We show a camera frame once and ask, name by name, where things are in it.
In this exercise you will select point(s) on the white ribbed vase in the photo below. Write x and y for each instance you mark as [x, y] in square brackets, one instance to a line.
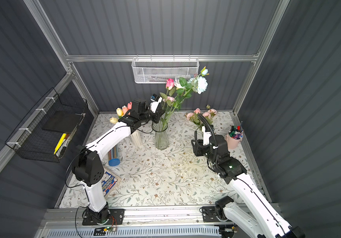
[136, 138]

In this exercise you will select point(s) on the pink pen cup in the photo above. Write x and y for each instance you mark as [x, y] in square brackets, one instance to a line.
[234, 136]

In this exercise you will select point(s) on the clear glass vase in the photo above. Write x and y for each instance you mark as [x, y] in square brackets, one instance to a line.
[161, 138]

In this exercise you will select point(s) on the pink carnation stem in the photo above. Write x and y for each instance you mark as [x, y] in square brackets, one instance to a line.
[168, 108]

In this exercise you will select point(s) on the pale pink rose stem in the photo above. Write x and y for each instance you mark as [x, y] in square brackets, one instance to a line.
[197, 111]

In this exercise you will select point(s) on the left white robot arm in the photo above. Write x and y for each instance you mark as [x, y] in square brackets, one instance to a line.
[87, 165]

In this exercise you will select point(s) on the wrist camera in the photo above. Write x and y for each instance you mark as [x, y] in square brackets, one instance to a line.
[206, 135]
[155, 102]

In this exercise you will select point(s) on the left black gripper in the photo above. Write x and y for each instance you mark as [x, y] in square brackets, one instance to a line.
[157, 111]

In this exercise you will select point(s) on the white rose stem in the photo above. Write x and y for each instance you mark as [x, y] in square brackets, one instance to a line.
[180, 93]

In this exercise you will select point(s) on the light blue flower stem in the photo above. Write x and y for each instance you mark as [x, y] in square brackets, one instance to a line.
[197, 84]

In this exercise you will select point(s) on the black wire wall basket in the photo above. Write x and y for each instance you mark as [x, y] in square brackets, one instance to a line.
[46, 134]

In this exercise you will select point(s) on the pink and yellow tulip bunch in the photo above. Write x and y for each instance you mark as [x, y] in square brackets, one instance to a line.
[121, 112]

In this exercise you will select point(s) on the pink multi bloom peony stem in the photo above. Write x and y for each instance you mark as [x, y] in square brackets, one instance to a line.
[210, 114]

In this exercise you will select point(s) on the black box in basket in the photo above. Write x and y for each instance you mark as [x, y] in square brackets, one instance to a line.
[62, 122]

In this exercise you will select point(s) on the white wire mesh basket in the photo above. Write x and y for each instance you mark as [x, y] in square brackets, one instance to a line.
[157, 72]

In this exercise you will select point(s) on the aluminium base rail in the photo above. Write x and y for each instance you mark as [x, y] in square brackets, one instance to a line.
[133, 216]

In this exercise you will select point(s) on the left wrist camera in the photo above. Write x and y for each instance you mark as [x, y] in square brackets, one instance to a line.
[155, 102]

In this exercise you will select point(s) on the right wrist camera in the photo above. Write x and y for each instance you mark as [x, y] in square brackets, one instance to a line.
[206, 135]

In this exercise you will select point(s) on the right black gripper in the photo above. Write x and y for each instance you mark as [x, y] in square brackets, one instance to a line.
[198, 148]

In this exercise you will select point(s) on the hot pink rose stem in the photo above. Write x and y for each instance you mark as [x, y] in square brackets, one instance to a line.
[170, 86]

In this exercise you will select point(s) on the large pale pink peony stem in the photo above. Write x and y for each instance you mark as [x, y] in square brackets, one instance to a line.
[191, 116]

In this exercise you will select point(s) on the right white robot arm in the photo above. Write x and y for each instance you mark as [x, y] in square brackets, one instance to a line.
[263, 221]

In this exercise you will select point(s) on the yellow marker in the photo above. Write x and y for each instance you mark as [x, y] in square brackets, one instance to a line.
[60, 142]

